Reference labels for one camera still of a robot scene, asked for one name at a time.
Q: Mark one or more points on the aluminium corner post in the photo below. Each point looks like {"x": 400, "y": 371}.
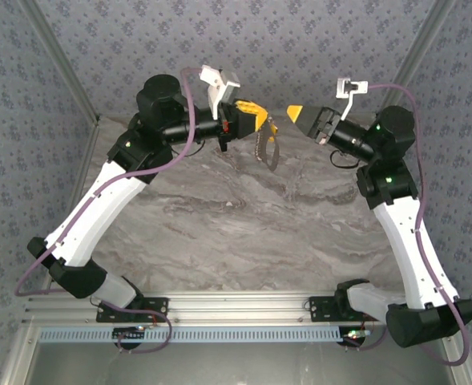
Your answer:
{"x": 420, "y": 44}
{"x": 62, "y": 60}

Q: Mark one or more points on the small black circuit board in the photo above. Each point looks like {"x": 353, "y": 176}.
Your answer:
{"x": 127, "y": 335}
{"x": 353, "y": 339}

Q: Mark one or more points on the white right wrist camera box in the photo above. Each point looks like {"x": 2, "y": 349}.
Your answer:
{"x": 344, "y": 90}

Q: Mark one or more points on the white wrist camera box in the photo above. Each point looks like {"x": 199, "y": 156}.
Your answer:
{"x": 219, "y": 86}
{"x": 344, "y": 90}

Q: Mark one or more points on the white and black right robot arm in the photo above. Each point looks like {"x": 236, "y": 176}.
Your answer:
{"x": 412, "y": 248}

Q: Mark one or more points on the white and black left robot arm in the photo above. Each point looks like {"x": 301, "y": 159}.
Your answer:
{"x": 91, "y": 216}

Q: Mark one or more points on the grooved aluminium base rail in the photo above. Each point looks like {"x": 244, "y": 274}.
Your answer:
{"x": 235, "y": 309}

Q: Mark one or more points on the aluminium frame leg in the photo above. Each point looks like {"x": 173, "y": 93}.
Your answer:
{"x": 470, "y": 375}
{"x": 17, "y": 357}

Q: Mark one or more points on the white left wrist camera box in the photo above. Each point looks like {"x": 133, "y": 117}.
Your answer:
{"x": 219, "y": 86}

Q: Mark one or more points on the grey metal sheet panel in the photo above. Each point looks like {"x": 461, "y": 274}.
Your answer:
{"x": 235, "y": 365}

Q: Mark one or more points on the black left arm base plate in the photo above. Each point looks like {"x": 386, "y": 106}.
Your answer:
{"x": 161, "y": 313}

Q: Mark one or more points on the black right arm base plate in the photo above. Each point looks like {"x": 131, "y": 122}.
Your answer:
{"x": 319, "y": 309}

